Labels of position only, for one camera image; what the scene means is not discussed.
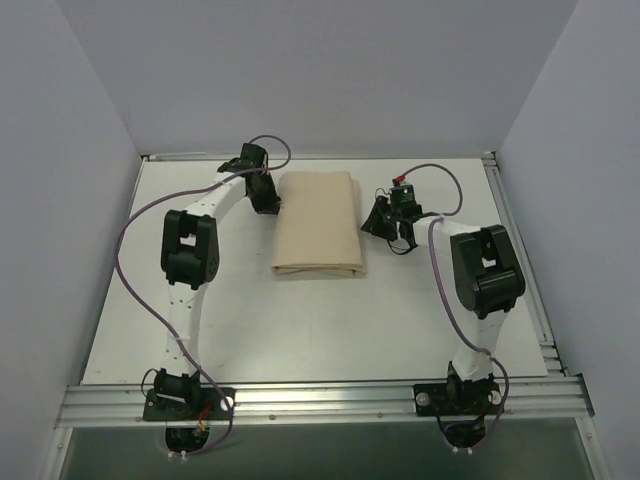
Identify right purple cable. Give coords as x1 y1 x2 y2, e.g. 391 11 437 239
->
399 162 511 447

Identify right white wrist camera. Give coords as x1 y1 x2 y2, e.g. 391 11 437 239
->
392 176 406 187

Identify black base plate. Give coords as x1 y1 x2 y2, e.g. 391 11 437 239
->
142 387 235 422
412 382 502 417

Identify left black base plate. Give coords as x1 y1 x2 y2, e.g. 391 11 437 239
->
142 387 235 422

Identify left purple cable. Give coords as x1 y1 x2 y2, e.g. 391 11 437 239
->
116 133 294 456

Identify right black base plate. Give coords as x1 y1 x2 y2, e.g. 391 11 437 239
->
412 382 502 417

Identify purple cable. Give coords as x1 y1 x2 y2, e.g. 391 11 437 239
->
399 162 511 447
116 133 294 456

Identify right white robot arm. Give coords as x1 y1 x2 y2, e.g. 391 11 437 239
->
361 184 526 413

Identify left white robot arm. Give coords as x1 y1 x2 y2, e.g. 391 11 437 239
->
153 142 281 419

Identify aluminium front rail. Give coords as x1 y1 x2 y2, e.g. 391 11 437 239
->
55 375 594 428

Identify beige cloth surgical wrap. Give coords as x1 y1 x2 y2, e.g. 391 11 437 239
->
271 171 366 278

